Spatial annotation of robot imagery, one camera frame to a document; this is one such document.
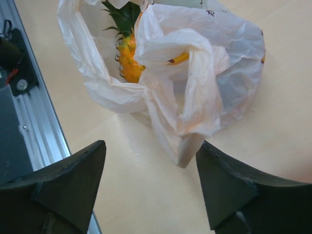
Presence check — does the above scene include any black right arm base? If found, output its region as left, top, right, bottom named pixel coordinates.
left=0, top=19, right=39, bottom=96

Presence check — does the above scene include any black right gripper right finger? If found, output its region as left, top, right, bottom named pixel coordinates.
left=195, top=142, right=312, bottom=234

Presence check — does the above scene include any white plastic bag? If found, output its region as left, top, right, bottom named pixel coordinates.
left=57, top=0, right=265, bottom=168

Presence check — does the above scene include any orange fake pineapple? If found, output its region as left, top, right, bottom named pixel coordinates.
left=101, top=0, right=145, bottom=83

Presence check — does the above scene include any aluminium front rail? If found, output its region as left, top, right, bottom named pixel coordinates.
left=0, top=0, right=100, bottom=234

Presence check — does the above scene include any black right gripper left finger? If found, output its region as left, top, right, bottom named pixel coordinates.
left=0, top=140, right=106, bottom=234

